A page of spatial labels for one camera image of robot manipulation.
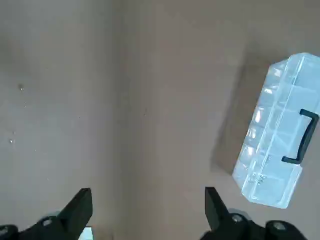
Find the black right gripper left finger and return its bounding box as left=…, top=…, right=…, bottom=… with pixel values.
left=0, top=187, right=93, bottom=240

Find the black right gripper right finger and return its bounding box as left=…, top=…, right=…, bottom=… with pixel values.
left=199, top=186, right=309, bottom=240

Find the clear plastic compartment box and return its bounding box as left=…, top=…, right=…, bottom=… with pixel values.
left=231, top=51, right=320, bottom=210

